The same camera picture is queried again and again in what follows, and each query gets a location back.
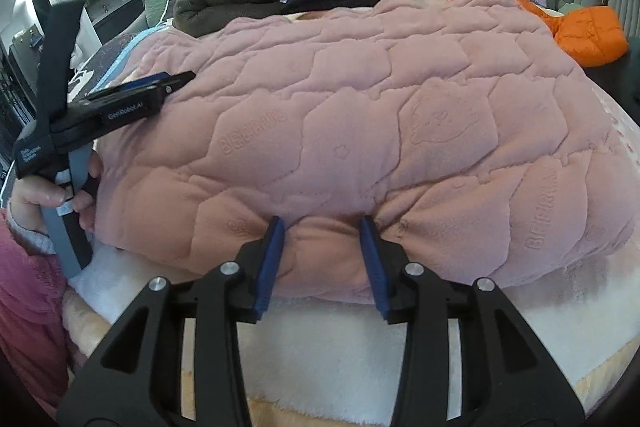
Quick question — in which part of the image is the person's left hand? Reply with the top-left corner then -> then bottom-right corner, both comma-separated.
9,153 -> 104,239

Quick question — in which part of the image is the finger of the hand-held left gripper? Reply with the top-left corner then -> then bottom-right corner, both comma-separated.
69,70 -> 197,134
31,0 -> 88,134

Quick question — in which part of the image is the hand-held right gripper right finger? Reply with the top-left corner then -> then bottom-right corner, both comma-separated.
359,214 -> 586,427

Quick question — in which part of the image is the pink quilted jacket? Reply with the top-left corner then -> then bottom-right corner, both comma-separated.
95,0 -> 638,308

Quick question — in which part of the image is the orange puffer jacket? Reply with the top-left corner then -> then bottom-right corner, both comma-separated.
442,0 -> 630,68

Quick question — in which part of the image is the person's left forearm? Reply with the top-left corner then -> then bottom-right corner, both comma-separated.
0,207 -> 77,410

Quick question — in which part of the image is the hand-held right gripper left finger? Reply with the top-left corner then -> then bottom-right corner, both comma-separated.
56,216 -> 287,427

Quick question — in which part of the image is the dark vanity counter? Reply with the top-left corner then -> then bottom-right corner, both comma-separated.
92,1 -> 147,44

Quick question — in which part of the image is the brown folded fleece garment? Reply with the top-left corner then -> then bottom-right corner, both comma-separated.
172,0 -> 289,40

